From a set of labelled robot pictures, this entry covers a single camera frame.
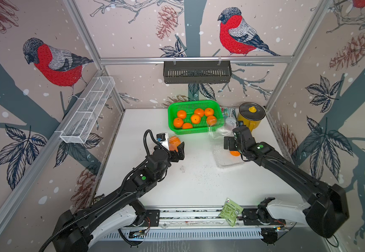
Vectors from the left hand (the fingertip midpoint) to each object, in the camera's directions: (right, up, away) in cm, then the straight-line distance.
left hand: (178, 140), depth 75 cm
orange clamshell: (+4, +6, +30) cm, 30 cm away
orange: (0, +15, +38) cm, 40 cm away
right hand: (+29, 0, +9) cm, 31 cm away
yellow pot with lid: (+48, +14, +31) cm, 59 cm away
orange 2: (+20, +16, +39) cm, 47 cm away
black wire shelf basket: (+11, +43, +30) cm, 53 cm away
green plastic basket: (+10, +13, +34) cm, 37 cm away
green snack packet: (+34, +16, +40) cm, 55 cm away
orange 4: (-3, -2, +11) cm, 12 cm away
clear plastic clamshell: (-5, -2, +12) cm, 13 cm away
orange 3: (+20, +10, +30) cm, 37 cm away
